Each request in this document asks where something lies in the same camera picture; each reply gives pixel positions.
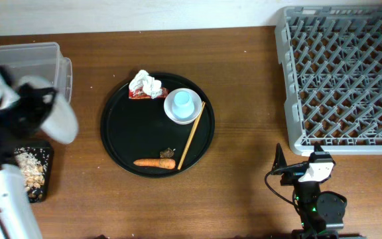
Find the white tissue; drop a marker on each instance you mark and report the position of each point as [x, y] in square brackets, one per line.
[149, 84]

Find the grey plate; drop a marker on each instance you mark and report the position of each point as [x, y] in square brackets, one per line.
[61, 125]

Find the round black tray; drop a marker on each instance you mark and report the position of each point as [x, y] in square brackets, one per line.
[140, 129]

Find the clear plastic bin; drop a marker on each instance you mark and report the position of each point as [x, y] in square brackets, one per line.
[39, 59]

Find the grey dishwasher rack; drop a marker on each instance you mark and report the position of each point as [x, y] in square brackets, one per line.
[332, 64]

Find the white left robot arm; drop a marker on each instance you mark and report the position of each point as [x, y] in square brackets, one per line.
[16, 217]

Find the red snack wrapper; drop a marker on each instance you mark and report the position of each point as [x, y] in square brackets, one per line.
[139, 94]

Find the black rectangular food-waste tray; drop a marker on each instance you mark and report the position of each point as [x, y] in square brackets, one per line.
[38, 172]

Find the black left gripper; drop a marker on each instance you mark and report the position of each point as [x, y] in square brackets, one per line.
[28, 95]

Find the wooden chopstick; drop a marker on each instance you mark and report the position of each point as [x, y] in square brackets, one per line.
[191, 136]

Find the brown food scrap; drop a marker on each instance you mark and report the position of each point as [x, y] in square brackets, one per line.
[167, 153]

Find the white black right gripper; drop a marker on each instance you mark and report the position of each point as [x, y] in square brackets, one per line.
[280, 163]

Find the rice and nutshell scraps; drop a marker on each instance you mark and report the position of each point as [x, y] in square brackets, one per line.
[32, 172]

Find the light blue cup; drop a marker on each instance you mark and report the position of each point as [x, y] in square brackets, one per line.
[182, 106]

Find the orange carrot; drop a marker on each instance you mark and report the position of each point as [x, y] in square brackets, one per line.
[163, 163]

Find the pink bowl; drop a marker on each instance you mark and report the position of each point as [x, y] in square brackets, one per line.
[168, 106]

